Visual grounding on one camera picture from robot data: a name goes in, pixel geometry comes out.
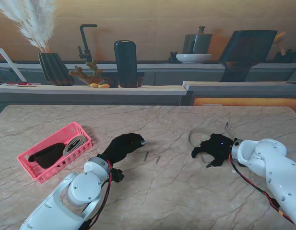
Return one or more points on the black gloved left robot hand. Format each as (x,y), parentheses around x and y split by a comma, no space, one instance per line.
(121,148)

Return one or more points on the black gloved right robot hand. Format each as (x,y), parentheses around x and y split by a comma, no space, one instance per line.
(217,148)

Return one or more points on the pale beige webbing belt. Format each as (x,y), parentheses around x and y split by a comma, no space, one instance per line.
(192,135)

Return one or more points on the beige braided belt black leather ends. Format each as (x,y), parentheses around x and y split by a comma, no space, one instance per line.
(74,145)

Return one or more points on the dark brown webbing belt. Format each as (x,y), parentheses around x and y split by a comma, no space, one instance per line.
(50,155)

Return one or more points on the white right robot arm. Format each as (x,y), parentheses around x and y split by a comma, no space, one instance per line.
(270,163)

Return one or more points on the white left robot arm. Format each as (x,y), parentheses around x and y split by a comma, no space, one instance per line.
(73,194)

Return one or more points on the pink plastic storage basket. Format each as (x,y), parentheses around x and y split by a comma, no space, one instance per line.
(35,167)

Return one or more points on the grey counter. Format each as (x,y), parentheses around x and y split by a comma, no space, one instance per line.
(234,87)

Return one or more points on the orange fruit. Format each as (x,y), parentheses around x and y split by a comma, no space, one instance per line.
(104,86)
(94,85)

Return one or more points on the cactus plant in bowl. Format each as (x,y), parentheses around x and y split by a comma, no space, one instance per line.
(91,79)

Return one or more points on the tall dark canister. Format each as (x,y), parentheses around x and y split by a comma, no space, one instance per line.
(125,62)

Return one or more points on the white speckled bowl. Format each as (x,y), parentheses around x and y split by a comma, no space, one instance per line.
(193,58)

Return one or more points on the small black holder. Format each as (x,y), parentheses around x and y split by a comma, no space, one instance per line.
(173,58)

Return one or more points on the dark ribbed vase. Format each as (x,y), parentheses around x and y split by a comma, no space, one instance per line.
(54,69)

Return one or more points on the grey pot with lid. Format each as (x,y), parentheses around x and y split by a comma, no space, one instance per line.
(200,44)

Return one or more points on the black kitchen faucet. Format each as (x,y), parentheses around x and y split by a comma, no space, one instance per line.
(85,40)

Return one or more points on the dark utensil holder with utensils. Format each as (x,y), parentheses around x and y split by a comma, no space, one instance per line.
(285,56)

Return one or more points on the plate with red slices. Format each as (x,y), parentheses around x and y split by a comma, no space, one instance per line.
(18,84)

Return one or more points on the white leaning board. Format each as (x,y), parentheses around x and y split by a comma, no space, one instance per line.
(11,63)

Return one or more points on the white pampas grass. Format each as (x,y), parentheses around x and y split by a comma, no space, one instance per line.
(37,26)

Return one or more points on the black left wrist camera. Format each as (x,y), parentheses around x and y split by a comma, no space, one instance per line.
(117,175)

